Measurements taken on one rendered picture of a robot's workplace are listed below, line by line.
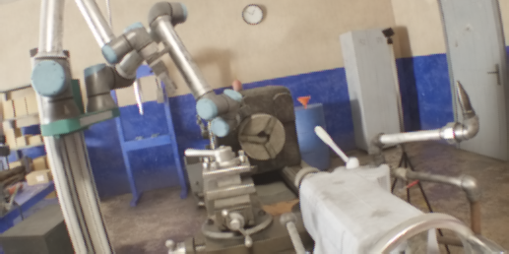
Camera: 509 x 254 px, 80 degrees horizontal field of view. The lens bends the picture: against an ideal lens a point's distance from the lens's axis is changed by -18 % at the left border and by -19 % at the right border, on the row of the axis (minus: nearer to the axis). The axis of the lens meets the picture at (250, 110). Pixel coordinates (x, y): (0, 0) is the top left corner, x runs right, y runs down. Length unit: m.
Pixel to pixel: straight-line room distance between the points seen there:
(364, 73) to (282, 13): 1.55
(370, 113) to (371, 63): 0.74
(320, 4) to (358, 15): 0.67
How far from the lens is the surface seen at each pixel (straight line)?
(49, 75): 1.55
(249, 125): 2.01
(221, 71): 5.49
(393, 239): 0.50
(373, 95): 5.51
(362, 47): 5.46
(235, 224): 1.10
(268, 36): 5.60
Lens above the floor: 1.43
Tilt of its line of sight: 5 degrees down
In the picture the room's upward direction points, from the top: 10 degrees counter-clockwise
